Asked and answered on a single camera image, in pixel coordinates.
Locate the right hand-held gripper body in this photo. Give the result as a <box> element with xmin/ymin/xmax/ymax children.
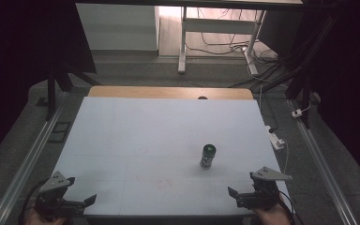
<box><xmin>236</xmin><ymin>166</ymin><xmax>293</xmax><ymax>210</ymax></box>

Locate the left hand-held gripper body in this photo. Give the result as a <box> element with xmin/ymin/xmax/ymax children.
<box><xmin>34</xmin><ymin>171</ymin><xmax>86</xmax><ymax>218</ymax></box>

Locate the dark bottle with green cap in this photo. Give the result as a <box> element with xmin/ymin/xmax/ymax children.
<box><xmin>199</xmin><ymin>143</ymin><xmax>218</xmax><ymax>171</ymax></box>

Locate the person's right hand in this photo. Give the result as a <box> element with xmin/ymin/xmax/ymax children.
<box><xmin>252</xmin><ymin>200</ymin><xmax>293</xmax><ymax>225</ymax></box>

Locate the person's left hand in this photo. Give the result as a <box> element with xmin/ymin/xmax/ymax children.
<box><xmin>23</xmin><ymin>208</ymin><xmax>68</xmax><ymax>225</ymax></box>

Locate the white power strip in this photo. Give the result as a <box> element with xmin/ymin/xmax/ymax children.
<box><xmin>264</xmin><ymin>125</ymin><xmax>286</xmax><ymax>152</ymax></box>

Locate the black floor plate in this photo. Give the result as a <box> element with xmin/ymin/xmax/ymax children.
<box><xmin>47</xmin><ymin>121</ymin><xmax>72</xmax><ymax>144</ymax></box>

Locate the white table board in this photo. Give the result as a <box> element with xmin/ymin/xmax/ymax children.
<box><xmin>52</xmin><ymin>96</ymin><xmax>291</xmax><ymax>218</ymax></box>

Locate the black stand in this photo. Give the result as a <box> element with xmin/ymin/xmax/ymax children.
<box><xmin>257</xmin><ymin>12</ymin><xmax>341</xmax><ymax>129</ymax></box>
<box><xmin>36</xmin><ymin>60</ymin><xmax>101</xmax><ymax>122</ymax></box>

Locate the wooden table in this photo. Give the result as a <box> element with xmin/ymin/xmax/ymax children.
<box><xmin>87</xmin><ymin>85</ymin><xmax>255</xmax><ymax>101</ymax></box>

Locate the black curtain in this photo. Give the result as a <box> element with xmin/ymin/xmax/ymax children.
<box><xmin>257</xmin><ymin>0</ymin><xmax>360</xmax><ymax>191</ymax></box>
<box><xmin>0</xmin><ymin>0</ymin><xmax>98</xmax><ymax>170</ymax></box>

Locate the white cabinet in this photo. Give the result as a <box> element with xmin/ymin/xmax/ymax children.
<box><xmin>75</xmin><ymin>3</ymin><xmax>161</xmax><ymax>52</ymax></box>

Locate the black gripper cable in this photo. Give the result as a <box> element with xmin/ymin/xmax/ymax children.
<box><xmin>17</xmin><ymin>178</ymin><xmax>51</xmax><ymax>225</ymax></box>
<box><xmin>277</xmin><ymin>192</ymin><xmax>297</xmax><ymax>225</ymax></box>

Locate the aluminium floor rail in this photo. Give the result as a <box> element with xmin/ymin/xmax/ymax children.
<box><xmin>285</xmin><ymin>98</ymin><xmax>359</xmax><ymax>225</ymax></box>
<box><xmin>0</xmin><ymin>92</ymin><xmax>70</xmax><ymax>225</ymax></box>

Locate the tangle of floor cables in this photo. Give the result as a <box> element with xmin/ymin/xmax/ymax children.
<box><xmin>184</xmin><ymin>7</ymin><xmax>290</xmax><ymax>90</ymax></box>

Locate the white desk frame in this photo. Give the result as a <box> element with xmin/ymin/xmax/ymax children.
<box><xmin>177</xmin><ymin>5</ymin><xmax>267</xmax><ymax>77</ymax></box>

